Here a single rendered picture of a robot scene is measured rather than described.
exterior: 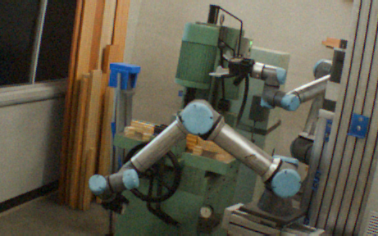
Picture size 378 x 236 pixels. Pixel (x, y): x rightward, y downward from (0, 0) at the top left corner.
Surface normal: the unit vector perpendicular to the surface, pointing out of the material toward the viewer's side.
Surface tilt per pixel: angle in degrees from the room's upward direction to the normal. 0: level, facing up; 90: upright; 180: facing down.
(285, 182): 93
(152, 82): 90
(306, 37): 90
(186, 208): 90
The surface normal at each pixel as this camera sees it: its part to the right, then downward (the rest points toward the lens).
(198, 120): -0.17, 0.07
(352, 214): -0.54, 0.05
